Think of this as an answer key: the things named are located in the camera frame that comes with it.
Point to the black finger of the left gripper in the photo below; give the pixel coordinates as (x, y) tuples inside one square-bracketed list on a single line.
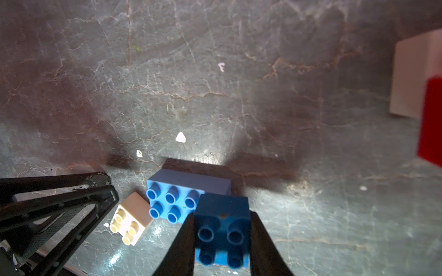
[(34, 209)]

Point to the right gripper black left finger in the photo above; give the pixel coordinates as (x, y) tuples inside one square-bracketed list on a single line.
[(180, 258)]

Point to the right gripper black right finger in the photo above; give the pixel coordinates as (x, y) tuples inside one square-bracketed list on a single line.
[(265, 259)]

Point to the small dark blue lego brick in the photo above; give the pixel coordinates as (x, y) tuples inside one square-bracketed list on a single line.
[(222, 225)]

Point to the white lego brick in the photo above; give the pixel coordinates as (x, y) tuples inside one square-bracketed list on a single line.
[(131, 219), (416, 60)]

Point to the long blue lego brick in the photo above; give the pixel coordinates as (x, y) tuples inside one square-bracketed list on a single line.
[(173, 195)]

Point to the red lego brick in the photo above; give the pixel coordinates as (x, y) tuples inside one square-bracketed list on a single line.
[(430, 140)]

